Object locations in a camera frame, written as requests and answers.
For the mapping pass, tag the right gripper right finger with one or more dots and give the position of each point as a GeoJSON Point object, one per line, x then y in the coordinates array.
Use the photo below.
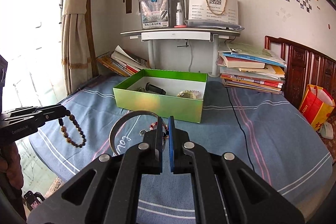
{"type": "Point", "coordinates": [225, 189]}

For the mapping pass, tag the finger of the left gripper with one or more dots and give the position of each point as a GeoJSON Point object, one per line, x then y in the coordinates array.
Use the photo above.
{"type": "Point", "coordinates": [38, 116]}
{"type": "Point", "coordinates": [26, 109]}

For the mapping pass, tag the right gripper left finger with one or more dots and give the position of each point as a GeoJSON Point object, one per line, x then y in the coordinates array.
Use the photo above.
{"type": "Point", "coordinates": [107, 189]}

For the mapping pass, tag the person's left hand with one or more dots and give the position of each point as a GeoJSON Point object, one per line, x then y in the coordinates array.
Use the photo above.
{"type": "Point", "coordinates": [11, 165]}

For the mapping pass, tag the blue striped bed sheet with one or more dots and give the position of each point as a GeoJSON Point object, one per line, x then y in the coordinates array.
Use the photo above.
{"type": "Point", "coordinates": [263, 130]}

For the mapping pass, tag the left leaning pile of books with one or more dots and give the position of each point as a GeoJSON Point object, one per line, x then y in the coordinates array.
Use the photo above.
{"type": "Point", "coordinates": [122, 62]}

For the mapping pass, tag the green cardboard box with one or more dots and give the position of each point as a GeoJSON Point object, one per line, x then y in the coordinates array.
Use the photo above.
{"type": "Point", "coordinates": [184, 94]}

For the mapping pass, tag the black cylindrical object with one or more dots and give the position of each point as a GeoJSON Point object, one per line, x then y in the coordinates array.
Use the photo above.
{"type": "Point", "coordinates": [152, 88]}

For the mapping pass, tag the red yellow shopping bag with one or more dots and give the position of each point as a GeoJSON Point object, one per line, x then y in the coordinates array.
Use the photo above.
{"type": "Point", "coordinates": [316, 106]}

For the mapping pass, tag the right stack of books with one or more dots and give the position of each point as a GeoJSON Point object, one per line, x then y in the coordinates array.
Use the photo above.
{"type": "Point", "coordinates": [248, 67]}

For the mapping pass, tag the white bed desk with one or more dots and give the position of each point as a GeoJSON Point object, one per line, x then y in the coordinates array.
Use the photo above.
{"type": "Point", "coordinates": [188, 34]}

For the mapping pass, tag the red wooden headboard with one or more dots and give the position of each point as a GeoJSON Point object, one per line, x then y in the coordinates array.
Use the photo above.
{"type": "Point", "coordinates": [304, 66]}

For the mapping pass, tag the beige curtain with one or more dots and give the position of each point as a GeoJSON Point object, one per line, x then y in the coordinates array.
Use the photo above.
{"type": "Point", "coordinates": [76, 58]}

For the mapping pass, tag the clear plastic pen box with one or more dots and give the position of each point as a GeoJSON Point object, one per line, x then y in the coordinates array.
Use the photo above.
{"type": "Point", "coordinates": [155, 14]}

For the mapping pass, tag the grey flat folder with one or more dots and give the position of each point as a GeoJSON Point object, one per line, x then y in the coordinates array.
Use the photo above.
{"type": "Point", "coordinates": [199, 23]}

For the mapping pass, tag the white spray bottle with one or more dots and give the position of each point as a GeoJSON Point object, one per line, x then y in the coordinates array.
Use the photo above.
{"type": "Point", "coordinates": [179, 15]}

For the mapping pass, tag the white paper gift bag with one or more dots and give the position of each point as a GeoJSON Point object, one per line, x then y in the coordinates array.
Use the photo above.
{"type": "Point", "coordinates": [215, 10]}

